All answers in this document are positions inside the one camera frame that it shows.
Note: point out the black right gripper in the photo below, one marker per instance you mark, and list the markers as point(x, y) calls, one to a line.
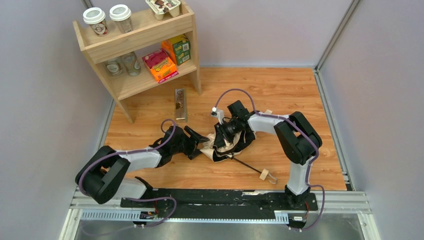
point(220, 133)

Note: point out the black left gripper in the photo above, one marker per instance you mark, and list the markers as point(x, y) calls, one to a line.
point(191, 143)

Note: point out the beige umbrella with black shaft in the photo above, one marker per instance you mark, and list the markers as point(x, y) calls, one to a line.
point(231, 151)

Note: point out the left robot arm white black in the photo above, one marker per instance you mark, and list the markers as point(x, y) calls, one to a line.
point(104, 176)

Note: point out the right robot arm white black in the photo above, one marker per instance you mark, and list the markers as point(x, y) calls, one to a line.
point(299, 141)

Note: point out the orange pink snack box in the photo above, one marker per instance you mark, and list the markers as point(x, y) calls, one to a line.
point(160, 65)

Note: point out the green orange carton box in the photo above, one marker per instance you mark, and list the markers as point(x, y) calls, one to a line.
point(178, 49)

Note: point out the wooden two-tier shelf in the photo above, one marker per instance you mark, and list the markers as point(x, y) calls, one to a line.
point(146, 37)

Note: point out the clear glass jar right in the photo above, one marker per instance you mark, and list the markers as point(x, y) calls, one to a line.
point(130, 61)

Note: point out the clear glass jar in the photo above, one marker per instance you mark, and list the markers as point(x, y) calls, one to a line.
point(114, 66)
point(130, 61)

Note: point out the clear glass jar left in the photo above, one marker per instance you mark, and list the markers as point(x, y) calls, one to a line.
point(114, 66)

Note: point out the pudding cup multipack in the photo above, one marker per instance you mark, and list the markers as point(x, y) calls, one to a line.
point(162, 7)

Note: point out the paper cup grey sleeve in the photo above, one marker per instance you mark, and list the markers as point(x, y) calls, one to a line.
point(121, 15)

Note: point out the paper cup red logo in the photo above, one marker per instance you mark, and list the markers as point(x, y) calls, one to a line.
point(95, 17)

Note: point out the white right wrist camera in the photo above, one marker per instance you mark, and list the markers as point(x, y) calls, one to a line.
point(218, 113)

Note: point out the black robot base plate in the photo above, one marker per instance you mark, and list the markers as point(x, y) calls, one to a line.
point(219, 203)

